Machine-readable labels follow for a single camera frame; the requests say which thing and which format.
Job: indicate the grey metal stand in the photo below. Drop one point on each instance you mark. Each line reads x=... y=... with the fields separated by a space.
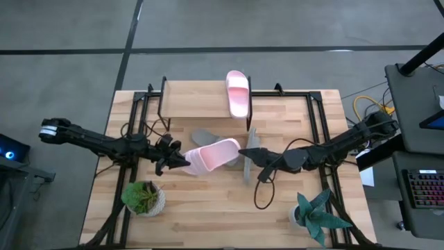
x=17 y=177

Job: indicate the green plant in patterned pot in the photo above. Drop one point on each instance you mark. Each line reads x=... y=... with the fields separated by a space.
x=142 y=198

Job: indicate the white paper sheet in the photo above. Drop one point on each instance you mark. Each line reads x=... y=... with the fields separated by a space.
x=367 y=175

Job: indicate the pink slide sandal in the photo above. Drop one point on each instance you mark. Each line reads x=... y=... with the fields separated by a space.
x=238 y=97
x=211 y=156

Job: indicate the wooden shelf with black frame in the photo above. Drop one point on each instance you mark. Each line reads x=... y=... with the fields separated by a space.
x=194 y=100

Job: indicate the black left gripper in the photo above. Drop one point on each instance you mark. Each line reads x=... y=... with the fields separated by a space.
x=166 y=149

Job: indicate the grey workstation cart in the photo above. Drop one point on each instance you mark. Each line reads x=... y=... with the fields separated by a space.
x=412 y=104

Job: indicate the teal plant in white pot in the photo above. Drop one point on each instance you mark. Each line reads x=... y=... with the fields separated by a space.
x=314 y=217

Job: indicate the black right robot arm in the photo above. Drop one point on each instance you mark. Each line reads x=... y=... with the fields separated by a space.
x=347 y=139

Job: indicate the backlit computer keyboard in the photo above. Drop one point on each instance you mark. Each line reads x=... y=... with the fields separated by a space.
x=428 y=189

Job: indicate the black computer with blue light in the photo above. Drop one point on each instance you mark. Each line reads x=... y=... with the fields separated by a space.
x=12 y=147

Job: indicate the tablet with blue screen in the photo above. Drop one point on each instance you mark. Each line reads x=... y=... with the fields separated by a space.
x=435 y=121

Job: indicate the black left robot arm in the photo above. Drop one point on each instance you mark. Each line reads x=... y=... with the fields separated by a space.
x=86 y=139

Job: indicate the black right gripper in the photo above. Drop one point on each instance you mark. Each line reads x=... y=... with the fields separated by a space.
x=277 y=161

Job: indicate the grey slide sandal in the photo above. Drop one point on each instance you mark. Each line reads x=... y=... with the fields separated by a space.
x=204 y=137
x=250 y=170

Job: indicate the black slanted pole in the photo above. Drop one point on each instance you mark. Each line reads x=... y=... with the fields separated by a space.
x=419 y=57

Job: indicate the black aluminium table frame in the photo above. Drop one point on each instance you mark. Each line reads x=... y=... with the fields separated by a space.
x=314 y=114

